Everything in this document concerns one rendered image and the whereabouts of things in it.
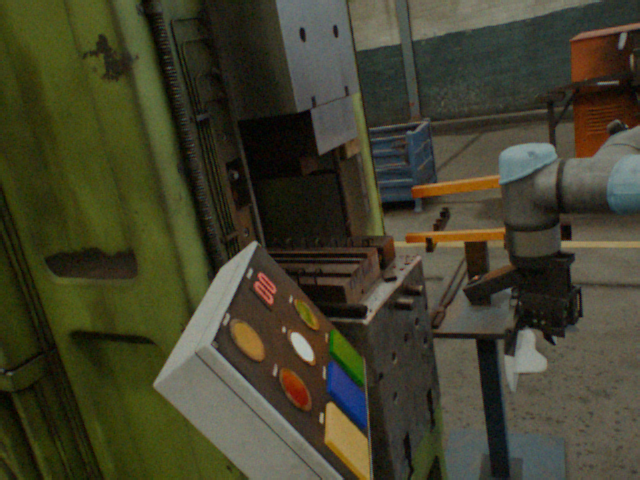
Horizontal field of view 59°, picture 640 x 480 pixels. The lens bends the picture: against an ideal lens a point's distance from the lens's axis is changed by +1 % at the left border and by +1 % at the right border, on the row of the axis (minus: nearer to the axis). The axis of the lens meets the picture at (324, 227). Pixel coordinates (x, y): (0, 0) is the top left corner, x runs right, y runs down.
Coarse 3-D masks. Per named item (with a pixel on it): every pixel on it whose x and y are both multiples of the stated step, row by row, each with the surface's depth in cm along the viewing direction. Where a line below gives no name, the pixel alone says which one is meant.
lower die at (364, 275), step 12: (276, 252) 147; (288, 252) 145; (300, 252) 143; (312, 252) 141; (324, 252) 140; (336, 252) 138; (348, 252) 136; (360, 252) 135; (372, 252) 137; (288, 264) 139; (300, 264) 137; (312, 264) 136; (324, 264) 134; (336, 264) 133; (348, 264) 131; (360, 264) 130; (372, 264) 136; (300, 276) 132; (312, 276) 131; (324, 276) 129; (336, 276) 128; (348, 276) 127; (360, 276) 130; (372, 276) 136; (312, 288) 127; (324, 288) 125; (336, 288) 124; (348, 288) 125; (360, 288) 130; (312, 300) 128; (324, 300) 126; (336, 300) 125; (348, 300) 124
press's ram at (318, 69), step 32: (224, 0) 106; (256, 0) 103; (288, 0) 105; (320, 0) 116; (224, 32) 109; (256, 32) 106; (288, 32) 105; (320, 32) 116; (256, 64) 108; (288, 64) 105; (320, 64) 116; (352, 64) 129; (256, 96) 110; (288, 96) 107; (320, 96) 115
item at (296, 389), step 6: (288, 372) 68; (288, 378) 67; (294, 378) 68; (288, 384) 66; (294, 384) 67; (300, 384) 68; (288, 390) 65; (294, 390) 66; (300, 390) 67; (294, 396) 65; (300, 396) 66; (306, 396) 68; (300, 402) 65; (306, 402) 67
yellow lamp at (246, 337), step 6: (240, 324) 66; (240, 330) 65; (246, 330) 66; (240, 336) 64; (246, 336) 65; (252, 336) 66; (240, 342) 63; (246, 342) 64; (252, 342) 65; (258, 342) 67; (246, 348) 63; (252, 348) 64; (258, 348) 65; (258, 354) 65
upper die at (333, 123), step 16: (304, 112) 112; (320, 112) 115; (336, 112) 121; (352, 112) 128; (240, 128) 121; (256, 128) 119; (272, 128) 117; (288, 128) 115; (304, 128) 114; (320, 128) 115; (336, 128) 121; (352, 128) 128; (256, 144) 120; (272, 144) 118; (288, 144) 117; (304, 144) 115; (320, 144) 115; (336, 144) 121; (256, 160) 122
